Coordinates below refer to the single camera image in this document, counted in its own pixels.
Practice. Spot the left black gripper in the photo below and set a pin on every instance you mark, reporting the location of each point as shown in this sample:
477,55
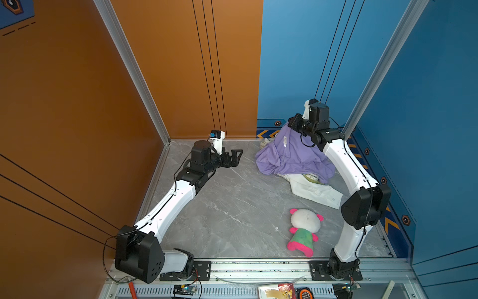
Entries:
233,161

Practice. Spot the white crumpled cloth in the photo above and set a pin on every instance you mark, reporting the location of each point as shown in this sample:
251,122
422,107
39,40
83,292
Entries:
321,194

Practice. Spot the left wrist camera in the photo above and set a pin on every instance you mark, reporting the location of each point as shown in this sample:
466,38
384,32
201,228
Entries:
217,137

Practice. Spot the red handled tool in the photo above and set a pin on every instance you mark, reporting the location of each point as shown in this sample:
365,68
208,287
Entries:
132,290

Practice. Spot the small right circuit board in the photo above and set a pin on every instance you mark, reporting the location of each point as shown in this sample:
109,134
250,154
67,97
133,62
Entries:
351,287

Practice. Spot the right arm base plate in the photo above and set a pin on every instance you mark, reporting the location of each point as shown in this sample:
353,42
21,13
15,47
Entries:
322,270

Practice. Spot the aluminium front rail frame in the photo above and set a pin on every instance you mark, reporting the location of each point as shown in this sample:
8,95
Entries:
239,278

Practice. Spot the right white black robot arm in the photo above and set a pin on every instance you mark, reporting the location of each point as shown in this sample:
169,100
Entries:
368,201

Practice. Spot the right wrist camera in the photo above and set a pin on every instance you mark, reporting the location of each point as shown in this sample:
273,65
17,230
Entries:
307,106

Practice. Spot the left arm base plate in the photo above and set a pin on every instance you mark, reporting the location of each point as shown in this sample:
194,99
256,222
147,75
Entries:
196,269

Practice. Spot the pink green plush toy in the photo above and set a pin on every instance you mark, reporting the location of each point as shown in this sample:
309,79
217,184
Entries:
305,226

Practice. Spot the aluminium corner post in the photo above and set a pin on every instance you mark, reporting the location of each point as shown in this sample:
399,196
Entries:
400,35
116,32

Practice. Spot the green circuit board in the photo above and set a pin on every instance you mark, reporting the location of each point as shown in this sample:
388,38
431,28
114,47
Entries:
184,291

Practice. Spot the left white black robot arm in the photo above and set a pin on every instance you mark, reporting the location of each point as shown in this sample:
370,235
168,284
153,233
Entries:
138,251

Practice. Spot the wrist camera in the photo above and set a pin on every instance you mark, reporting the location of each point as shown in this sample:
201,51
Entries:
307,106
217,137

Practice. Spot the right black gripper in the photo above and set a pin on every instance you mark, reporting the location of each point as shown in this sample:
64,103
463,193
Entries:
294,125

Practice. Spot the purple cloth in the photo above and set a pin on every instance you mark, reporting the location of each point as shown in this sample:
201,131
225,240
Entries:
292,153

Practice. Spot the black orange tape measure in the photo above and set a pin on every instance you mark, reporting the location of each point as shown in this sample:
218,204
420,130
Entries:
304,293

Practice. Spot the red beige box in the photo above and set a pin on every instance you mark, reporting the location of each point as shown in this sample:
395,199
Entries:
277,291

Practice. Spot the right aluminium corner post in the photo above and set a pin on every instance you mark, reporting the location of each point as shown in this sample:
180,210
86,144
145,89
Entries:
400,35

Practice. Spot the left aluminium corner post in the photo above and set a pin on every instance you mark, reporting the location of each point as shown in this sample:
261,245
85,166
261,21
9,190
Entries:
116,32

